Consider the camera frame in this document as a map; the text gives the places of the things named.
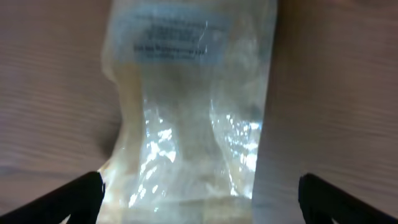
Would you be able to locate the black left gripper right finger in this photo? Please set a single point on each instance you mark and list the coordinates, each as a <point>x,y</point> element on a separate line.
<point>322,202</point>

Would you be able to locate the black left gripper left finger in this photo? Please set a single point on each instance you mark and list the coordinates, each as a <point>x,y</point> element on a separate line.
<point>78,201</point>

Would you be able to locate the beige powder pouch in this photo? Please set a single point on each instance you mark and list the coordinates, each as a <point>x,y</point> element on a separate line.
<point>192,79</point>

